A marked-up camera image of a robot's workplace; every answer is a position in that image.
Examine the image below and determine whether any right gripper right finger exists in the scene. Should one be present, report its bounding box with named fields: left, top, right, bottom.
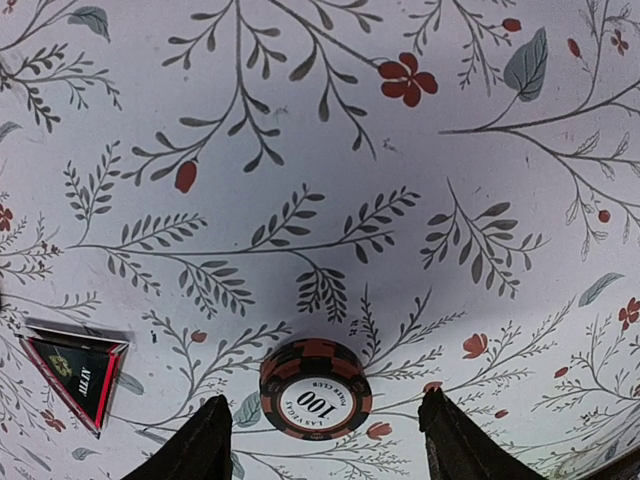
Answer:
left=418, top=388, right=541, bottom=480

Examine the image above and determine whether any black triangle card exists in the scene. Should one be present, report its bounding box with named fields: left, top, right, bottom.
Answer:
left=18, top=318, right=129, bottom=438

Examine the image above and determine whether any orange short chip stack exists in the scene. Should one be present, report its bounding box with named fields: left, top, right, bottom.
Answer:
left=259, top=338, right=373, bottom=441

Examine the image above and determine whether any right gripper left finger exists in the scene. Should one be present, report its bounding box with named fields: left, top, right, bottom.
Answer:
left=123, top=395, right=232, bottom=480

